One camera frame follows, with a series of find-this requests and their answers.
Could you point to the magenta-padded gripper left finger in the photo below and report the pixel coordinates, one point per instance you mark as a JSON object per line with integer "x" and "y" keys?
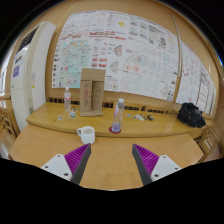
{"x": 58, "y": 166}

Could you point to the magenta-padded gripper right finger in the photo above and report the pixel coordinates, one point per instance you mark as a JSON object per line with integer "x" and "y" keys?
{"x": 165, "y": 166}

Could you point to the clear white-capped water bottle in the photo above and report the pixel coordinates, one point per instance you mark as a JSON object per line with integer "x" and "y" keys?
{"x": 117, "y": 116}

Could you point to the small red-labelled water bottle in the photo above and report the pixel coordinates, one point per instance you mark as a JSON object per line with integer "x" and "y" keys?
{"x": 67, "y": 101}

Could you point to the white mug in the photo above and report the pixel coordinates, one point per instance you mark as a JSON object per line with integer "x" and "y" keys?
{"x": 87, "y": 135}

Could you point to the small colourful sticker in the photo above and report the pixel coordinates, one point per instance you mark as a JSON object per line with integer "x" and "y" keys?
{"x": 74, "y": 109}
{"x": 60, "y": 117}
{"x": 128, "y": 115}
{"x": 72, "y": 116}

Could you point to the small black oval object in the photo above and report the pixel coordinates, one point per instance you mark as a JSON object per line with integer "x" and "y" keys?
{"x": 150, "y": 117}

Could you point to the wooden chair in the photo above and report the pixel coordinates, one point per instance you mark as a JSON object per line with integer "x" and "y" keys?
{"x": 211, "y": 141}
{"x": 8, "y": 121}

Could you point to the white marker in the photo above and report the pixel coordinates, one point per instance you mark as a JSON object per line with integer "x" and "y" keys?
{"x": 140, "y": 117}

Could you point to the black bag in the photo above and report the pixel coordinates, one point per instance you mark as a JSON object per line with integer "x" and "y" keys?
{"x": 190, "y": 115}

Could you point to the row of wooden chairs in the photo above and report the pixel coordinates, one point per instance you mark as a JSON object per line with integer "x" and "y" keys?
{"x": 133, "y": 106}

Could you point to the brown cardboard box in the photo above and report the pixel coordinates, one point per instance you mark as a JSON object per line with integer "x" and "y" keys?
{"x": 91, "y": 91}

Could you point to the white standing air conditioner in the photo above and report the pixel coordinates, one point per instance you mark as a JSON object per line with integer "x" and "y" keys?
{"x": 28, "y": 76}

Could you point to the wall poster with diagrams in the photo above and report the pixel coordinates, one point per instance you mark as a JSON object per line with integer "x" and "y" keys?
{"x": 195, "y": 80}

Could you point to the large wall poster with map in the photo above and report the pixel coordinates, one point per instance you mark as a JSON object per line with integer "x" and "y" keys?
{"x": 126, "y": 53}

